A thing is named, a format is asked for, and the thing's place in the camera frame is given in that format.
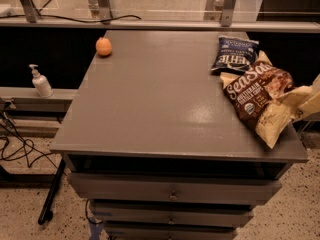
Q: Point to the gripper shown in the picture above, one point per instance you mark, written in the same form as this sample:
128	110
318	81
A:
310	104

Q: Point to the brown SeaSalt tortilla chip bag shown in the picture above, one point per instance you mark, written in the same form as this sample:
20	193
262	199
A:
255	94

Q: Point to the blue Kettle chip bag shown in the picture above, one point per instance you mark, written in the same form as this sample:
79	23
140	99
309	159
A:
235	55

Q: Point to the grey drawer cabinet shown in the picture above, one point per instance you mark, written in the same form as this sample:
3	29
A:
153	108

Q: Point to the orange fruit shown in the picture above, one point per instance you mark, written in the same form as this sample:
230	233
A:
103	47

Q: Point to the middle drawer with knob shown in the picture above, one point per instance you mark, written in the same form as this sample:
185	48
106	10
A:
172	213

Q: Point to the drawer with knob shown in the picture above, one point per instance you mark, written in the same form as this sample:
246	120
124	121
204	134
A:
172	213
173	189

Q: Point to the top drawer with knob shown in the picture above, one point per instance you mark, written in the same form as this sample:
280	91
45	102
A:
173	189

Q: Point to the bottom drawer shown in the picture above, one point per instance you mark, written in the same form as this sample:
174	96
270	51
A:
155	231

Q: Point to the white pump soap bottle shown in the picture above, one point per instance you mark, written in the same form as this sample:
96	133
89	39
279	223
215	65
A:
40	82

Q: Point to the black metal stand leg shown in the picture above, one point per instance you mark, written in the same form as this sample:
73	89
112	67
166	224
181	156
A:
46	214

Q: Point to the metal window frame rail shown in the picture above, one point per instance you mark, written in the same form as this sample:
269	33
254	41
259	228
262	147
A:
291	16

